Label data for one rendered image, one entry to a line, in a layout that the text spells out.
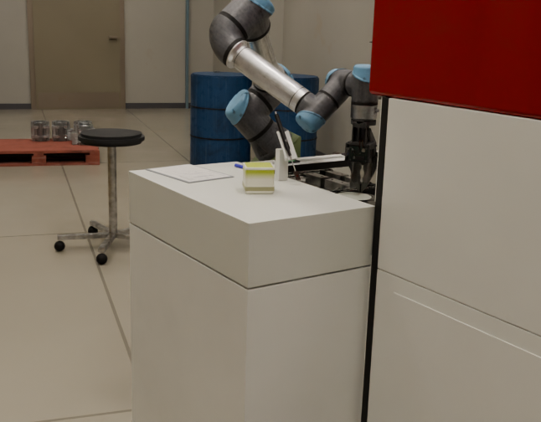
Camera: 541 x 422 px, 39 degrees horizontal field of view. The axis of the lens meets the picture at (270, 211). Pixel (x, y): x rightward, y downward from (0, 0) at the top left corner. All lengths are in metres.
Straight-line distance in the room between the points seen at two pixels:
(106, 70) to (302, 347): 10.08
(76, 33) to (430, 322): 10.21
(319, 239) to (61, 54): 10.05
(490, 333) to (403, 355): 0.27
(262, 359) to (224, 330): 0.11
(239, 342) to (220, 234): 0.24
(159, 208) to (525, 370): 0.97
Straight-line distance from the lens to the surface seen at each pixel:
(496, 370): 1.65
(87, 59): 11.67
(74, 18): 11.63
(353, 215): 1.80
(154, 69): 11.85
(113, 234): 4.73
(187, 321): 1.96
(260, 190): 1.89
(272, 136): 2.73
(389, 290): 1.83
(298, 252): 1.72
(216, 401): 1.90
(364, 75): 2.18
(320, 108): 2.22
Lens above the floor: 1.39
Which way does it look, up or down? 14 degrees down
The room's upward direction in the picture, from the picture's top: 2 degrees clockwise
